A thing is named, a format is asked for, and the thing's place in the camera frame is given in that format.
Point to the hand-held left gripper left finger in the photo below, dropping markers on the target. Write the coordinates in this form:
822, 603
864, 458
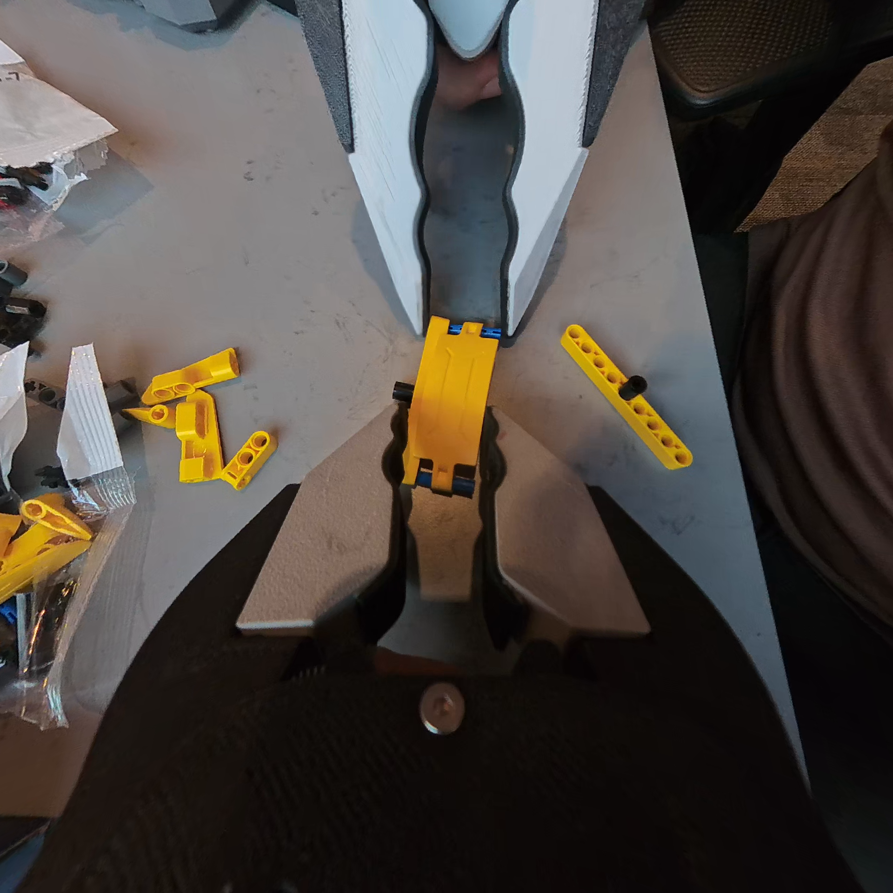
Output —
314, 558

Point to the person's right hand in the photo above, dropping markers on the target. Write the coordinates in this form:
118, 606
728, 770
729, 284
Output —
479, 84

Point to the small yellow connector piece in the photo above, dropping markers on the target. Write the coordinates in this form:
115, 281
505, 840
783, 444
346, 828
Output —
147, 413

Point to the long yellow nine-hole beam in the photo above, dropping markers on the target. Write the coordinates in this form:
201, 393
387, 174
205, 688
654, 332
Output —
597, 359

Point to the black mesh chair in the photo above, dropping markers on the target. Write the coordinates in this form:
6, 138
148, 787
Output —
754, 49

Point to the yellow angled beam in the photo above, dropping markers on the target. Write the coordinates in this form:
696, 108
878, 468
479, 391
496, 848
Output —
196, 374

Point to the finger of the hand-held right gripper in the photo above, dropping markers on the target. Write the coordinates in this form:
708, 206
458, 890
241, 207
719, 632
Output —
384, 126
551, 126

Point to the yellow curved panel blue pins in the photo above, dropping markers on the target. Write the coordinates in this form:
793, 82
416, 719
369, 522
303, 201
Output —
454, 405

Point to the plastic bag of yellow parts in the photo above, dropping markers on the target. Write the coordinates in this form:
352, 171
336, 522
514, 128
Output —
49, 537

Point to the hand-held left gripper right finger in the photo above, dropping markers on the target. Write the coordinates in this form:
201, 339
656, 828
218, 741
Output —
565, 558

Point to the loose black connector parts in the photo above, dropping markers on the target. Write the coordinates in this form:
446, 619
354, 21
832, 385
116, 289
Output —
21, 307

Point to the short yellow three-hole beam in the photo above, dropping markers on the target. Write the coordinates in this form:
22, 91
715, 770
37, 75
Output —
247, 458

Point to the plastic bag of black parts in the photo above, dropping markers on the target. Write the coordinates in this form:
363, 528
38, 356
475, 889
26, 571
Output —
42, 119

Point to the grey desk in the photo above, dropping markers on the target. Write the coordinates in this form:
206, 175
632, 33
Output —
279, 237

